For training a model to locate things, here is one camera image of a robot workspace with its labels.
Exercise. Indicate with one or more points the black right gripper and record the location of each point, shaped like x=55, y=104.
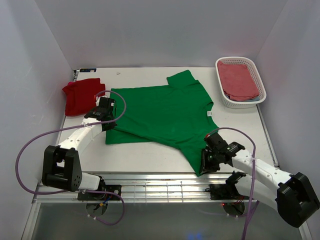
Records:
x=205, y=167

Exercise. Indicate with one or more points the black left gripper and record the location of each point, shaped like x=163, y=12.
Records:
x=111, y=126

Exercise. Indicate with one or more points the green t shirt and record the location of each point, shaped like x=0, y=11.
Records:
x=174, y=115

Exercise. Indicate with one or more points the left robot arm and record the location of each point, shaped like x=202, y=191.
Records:
x=61, y=164

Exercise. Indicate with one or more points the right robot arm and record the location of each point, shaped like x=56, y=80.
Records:
x=291, y=195

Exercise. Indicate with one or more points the folded red t shirt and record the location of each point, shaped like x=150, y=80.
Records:
x=80, y=96

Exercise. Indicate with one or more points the blue label sticker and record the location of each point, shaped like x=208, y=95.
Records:
x=87, y=70

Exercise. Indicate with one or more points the light blue t shirt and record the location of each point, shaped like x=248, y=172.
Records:
x=255, y=99

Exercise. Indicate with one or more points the white perforated plastic basket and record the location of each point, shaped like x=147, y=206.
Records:
x=255, y=76

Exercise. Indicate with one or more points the pink t shirt in basket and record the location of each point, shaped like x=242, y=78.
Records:
x=237, y=82

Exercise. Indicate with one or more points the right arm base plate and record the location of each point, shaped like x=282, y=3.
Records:
x=224, y=192

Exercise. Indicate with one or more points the aluminium rail frame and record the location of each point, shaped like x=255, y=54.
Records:
x=140, y=188

